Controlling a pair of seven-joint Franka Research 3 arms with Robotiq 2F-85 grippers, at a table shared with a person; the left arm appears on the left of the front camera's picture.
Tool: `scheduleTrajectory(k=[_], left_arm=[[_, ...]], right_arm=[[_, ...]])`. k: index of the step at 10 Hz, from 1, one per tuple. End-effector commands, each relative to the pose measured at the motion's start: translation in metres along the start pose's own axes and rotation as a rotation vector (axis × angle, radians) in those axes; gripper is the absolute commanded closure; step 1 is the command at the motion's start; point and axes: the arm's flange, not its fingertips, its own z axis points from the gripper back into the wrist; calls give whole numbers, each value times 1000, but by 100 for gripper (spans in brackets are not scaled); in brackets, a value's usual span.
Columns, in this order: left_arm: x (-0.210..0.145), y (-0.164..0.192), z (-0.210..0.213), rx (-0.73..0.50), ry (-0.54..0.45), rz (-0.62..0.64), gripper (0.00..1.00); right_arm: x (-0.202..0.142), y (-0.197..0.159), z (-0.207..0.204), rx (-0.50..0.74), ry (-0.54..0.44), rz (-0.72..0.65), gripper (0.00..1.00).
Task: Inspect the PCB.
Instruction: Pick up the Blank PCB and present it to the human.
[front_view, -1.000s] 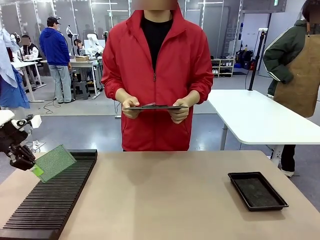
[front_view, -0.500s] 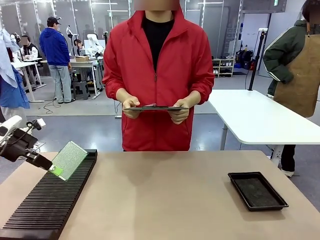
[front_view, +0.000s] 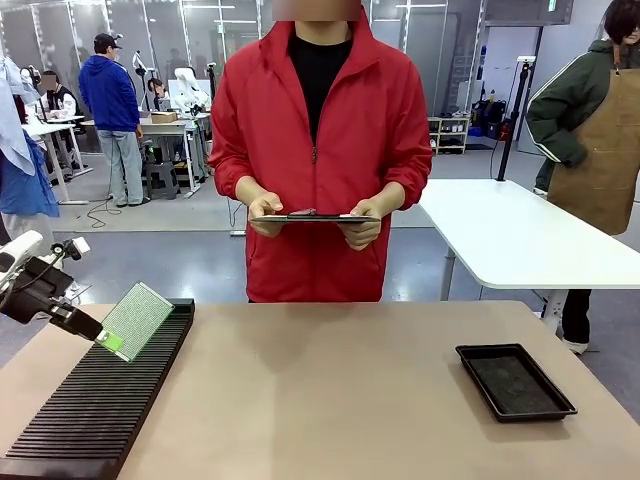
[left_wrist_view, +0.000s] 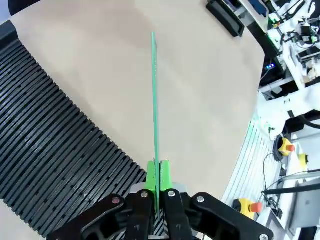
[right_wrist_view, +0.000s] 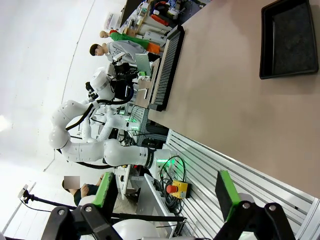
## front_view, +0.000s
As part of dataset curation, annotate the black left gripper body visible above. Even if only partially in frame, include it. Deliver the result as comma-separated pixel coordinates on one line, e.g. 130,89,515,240
0,257,75,326

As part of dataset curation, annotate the green perforated PCB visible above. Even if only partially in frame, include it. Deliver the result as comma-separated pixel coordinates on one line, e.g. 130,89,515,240
100,281,177,364

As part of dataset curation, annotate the dark clipboard with paper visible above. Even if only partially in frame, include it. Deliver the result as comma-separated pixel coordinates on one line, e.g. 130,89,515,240
249,213,383,225

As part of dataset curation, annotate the person's right forearm red sleeve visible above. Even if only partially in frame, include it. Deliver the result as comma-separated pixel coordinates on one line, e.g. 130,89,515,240
207,144,262,206

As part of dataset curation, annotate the person's left forearm red sleeve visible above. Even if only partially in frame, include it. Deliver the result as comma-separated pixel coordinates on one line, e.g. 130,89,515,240
382,144,434,210

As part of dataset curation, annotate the black slotted PCB rack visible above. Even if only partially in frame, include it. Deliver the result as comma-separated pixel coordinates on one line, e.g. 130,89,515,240
0,298,196,480

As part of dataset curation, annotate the person's right hand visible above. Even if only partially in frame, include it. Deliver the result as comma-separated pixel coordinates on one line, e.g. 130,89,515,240
247,191,286,239

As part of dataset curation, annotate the person's left hand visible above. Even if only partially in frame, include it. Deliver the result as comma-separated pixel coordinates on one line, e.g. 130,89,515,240
337,197,386,252

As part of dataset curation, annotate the person in light blue clothes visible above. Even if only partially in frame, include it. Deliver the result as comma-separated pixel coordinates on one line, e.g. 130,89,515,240
0,54,62,246

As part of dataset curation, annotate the white background desk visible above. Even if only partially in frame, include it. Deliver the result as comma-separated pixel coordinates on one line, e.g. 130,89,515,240
21,114,94,207

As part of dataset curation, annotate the grey step stool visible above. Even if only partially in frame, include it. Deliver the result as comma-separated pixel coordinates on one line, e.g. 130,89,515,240
144,160,182,202

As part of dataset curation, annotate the seated person in varsity jacket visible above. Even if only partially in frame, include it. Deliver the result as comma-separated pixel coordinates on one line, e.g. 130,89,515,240
36,69,84,137

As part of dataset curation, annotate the person in blue hoodie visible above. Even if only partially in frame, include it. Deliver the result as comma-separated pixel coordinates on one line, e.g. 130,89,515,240
77,32,152,209

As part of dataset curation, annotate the grey background workbench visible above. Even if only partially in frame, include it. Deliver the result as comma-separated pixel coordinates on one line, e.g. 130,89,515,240
81,111,212,200

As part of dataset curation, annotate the person in red jacket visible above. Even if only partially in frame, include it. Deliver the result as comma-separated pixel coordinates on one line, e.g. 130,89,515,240
206,0,434,304

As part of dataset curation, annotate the wooden shoe shelf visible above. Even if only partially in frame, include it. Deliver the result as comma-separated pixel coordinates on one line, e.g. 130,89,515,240
428,115,472,156

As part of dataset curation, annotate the black rectangular plastic tray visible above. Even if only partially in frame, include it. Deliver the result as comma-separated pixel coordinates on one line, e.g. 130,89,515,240
454,342,580,425

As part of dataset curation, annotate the white rounded table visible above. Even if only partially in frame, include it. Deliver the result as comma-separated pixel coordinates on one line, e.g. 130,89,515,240
416,177,640,332

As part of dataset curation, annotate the black bags and equipment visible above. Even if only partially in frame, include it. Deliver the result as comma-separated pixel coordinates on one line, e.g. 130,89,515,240
471,98,512,141

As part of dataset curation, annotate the black pole with white top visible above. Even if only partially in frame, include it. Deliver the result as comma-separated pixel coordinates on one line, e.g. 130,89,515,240
495,55,537,183

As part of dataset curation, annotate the person in brown apron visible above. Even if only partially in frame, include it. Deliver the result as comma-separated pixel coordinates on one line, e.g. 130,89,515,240
525,0,640,357

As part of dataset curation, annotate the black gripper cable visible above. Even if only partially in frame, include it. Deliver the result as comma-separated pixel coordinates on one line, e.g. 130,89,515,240
19,252,69,289

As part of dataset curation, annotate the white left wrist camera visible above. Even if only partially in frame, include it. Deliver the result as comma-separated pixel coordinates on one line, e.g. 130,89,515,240
62,237,93,262

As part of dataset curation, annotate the black floor cable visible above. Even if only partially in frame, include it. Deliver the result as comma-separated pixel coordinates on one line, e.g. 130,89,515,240
73,193,124,224

